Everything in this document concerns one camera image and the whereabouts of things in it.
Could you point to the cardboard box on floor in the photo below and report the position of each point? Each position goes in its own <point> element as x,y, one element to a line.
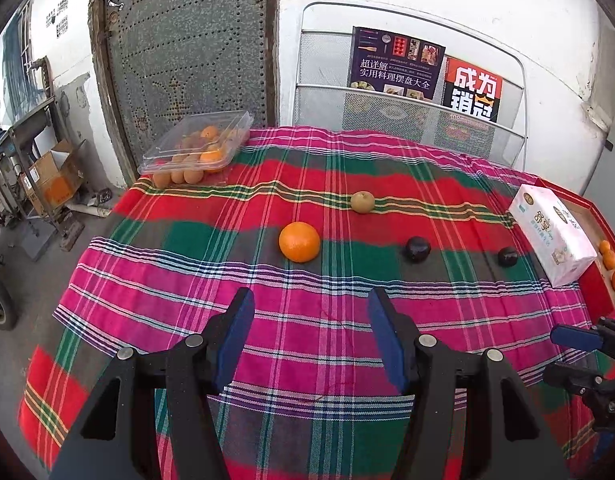
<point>57,174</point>

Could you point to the plaid red green tablecloth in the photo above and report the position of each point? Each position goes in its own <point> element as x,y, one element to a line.
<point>310,398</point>

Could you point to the motorcycle wheel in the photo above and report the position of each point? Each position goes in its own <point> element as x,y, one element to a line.
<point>0,304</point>

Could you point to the studded metal door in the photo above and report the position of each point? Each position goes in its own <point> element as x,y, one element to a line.
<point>159,61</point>

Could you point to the red cardboard tray box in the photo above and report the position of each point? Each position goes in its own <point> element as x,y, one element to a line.
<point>595,282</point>

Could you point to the grey electrical cabinet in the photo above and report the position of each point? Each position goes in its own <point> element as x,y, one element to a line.
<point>601,186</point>

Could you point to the blue gloved right hand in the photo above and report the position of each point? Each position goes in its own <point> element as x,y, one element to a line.
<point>605,440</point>

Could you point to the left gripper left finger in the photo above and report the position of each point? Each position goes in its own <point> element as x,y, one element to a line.
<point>114,435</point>

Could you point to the small brown kiwi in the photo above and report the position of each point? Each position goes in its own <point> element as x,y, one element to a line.
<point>362,202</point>

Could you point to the dark plum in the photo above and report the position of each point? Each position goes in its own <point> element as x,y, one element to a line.
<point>507,257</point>
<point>417,249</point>

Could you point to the white metal rack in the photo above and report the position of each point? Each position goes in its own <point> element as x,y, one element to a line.
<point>315,87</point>

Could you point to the metal shelf cart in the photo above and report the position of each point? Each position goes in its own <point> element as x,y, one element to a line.
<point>18,145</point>

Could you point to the clear plastic fruit container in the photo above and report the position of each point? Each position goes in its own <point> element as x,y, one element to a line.
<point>197,145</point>

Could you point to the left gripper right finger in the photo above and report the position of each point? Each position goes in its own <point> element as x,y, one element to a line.
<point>506,436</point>

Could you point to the dark orange tangerine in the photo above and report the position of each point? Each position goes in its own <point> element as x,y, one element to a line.
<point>609,259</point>

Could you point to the large orange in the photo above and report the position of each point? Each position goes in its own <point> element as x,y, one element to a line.
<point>604,246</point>

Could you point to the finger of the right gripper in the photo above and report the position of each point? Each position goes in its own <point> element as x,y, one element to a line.
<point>600,337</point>
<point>579,380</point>

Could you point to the red black book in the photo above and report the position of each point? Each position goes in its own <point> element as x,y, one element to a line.
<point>471,96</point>

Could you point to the white pink tissue box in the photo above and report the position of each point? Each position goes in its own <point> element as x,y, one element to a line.
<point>560,244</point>

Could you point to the dark purple cookbook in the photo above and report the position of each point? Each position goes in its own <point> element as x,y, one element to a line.
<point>390,77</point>

